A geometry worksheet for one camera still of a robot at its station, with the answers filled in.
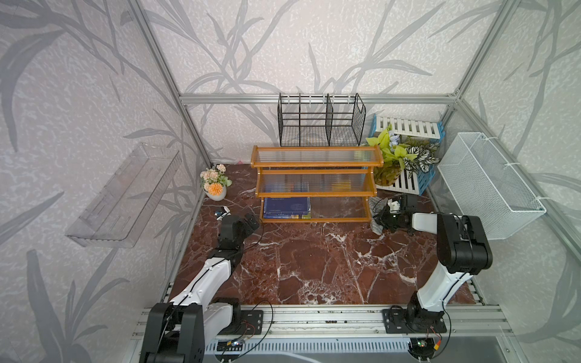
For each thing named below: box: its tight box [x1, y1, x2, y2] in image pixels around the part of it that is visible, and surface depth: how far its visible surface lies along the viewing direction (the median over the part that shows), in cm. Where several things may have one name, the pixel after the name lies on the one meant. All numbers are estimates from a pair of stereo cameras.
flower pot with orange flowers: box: [199, 163, 233, 202], surface depth 101 cm
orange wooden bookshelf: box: [250, 145, 385, 224], surface depth 103 cm
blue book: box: [263, 196, 311, 220], surface depth 100 cm
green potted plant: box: [365, 123, 440, 187], surface depth 93 cm
